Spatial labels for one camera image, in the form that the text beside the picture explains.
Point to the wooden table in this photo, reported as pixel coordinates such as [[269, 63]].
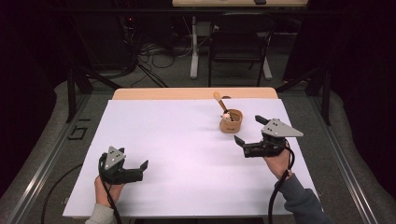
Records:
[[186, 93]]

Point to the black chair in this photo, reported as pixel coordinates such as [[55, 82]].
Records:
[[236, 46]]

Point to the person's right hand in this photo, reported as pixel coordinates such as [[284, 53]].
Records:
[[278, 165]]

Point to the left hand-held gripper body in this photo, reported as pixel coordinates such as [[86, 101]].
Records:
[[113, 158]]

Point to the brown cup with small figure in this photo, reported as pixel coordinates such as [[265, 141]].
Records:
[[230, 127]]

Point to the white desk leg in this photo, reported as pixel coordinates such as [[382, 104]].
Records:
[[194, 62], [267, 70]]

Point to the aluminium floor rail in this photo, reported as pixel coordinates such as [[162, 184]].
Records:
[[40, 168], [345, 168]]

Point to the light wooden desk top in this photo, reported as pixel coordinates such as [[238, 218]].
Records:
[[218, 3]]

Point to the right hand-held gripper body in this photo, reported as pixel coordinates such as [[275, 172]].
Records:
[[278, 129]]

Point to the black device on desk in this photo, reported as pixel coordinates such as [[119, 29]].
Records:
[[260, 1]]

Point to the black metal stand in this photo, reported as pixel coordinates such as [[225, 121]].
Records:
[[326, 99], [71, 99]]

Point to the person's left hand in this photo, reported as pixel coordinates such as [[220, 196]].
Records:
[[107, 193]]

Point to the white table mat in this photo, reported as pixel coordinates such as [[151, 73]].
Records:
[[186, 186]]

